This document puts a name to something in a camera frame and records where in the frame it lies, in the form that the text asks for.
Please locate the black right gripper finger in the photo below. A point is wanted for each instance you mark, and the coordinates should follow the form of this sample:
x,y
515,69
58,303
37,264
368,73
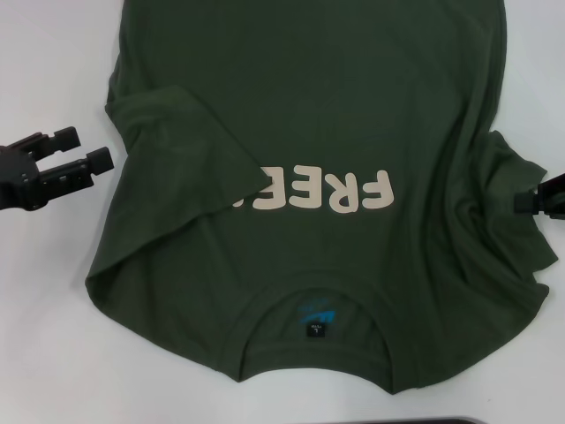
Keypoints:
x,y
543,201

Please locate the dark green FREE t-shirt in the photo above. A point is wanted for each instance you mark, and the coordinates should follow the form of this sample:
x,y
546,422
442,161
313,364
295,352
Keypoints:
x,y
331,88

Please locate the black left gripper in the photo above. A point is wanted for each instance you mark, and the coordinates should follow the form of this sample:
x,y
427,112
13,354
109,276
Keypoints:
x,y
17,181

